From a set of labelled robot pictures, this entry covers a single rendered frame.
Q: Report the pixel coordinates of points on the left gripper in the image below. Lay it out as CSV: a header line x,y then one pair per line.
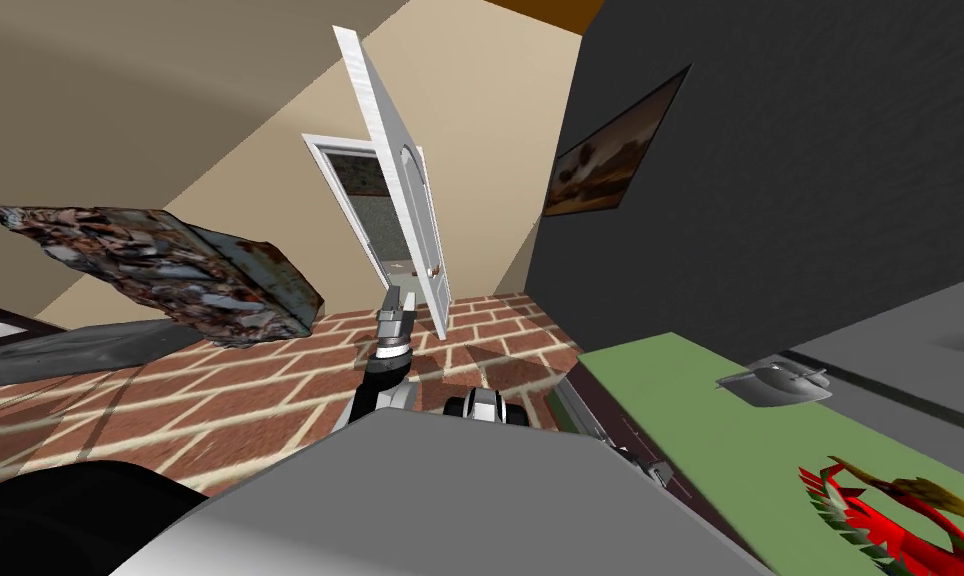
x,y
392,326

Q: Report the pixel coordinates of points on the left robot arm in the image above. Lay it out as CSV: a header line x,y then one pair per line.
x,y
383,376

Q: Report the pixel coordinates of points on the white door leaf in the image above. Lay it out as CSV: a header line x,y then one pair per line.
x,y
398,184

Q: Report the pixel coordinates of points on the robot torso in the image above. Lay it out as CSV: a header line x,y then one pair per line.
x,y
450,496

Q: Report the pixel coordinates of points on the rusty mottled box furniture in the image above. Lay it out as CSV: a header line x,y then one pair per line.
x,y
178,272

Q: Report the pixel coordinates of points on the dark grey flat slab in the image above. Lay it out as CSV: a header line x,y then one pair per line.
x,y
74,352

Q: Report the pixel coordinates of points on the green top table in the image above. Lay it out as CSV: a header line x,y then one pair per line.
x,y
730,464

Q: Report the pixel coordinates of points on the grey bowl-shaped object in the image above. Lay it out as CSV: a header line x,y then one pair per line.
x,y
774,384

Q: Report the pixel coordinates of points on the grey flat furniture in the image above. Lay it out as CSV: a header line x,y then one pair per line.
x,y
922,352

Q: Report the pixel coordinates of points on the red and green plant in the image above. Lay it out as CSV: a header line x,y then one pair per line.
x,y
890,528

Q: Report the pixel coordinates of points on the brown landscape wall picture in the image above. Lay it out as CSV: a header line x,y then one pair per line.
x,y
606,160

